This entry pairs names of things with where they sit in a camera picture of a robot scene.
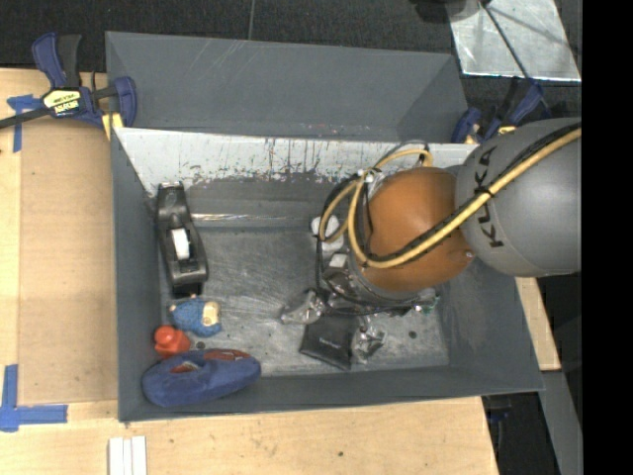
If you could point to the black tape dispenser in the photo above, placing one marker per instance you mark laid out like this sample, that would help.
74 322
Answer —
179 265

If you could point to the grey metal bin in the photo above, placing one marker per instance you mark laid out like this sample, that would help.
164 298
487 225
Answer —
277 92

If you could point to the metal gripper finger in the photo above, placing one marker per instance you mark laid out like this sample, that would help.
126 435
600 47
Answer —
305 311
368 339

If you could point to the blue cloth slipper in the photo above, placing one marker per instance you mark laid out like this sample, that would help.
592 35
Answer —
207 379

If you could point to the red toy duck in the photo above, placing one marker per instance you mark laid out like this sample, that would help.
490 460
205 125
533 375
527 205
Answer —
168 342

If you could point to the black flat pouch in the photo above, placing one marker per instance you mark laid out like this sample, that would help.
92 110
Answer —
326 342

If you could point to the pale wood board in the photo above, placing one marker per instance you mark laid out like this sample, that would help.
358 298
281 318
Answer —
64 265

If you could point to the blue and cream plush toy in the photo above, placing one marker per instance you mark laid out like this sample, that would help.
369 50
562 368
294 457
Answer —
190 315

